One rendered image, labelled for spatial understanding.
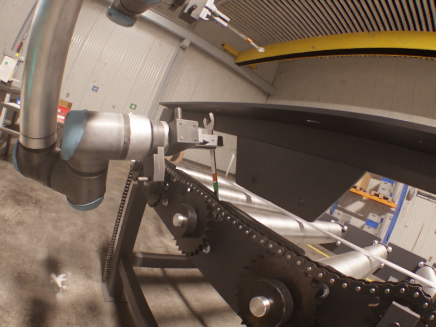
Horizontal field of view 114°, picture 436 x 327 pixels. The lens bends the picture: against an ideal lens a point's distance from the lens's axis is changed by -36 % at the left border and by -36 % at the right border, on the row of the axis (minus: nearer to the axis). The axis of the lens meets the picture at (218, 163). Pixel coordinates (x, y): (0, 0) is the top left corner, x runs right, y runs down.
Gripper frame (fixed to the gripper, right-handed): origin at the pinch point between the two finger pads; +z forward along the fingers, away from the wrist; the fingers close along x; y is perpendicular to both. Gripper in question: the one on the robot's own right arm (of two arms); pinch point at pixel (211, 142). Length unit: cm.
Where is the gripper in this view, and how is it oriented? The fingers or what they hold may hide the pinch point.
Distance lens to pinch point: 53.7
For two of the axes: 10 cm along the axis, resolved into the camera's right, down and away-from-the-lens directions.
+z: 7.7, 0.1, 6.4
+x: -6.3, 1.6, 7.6
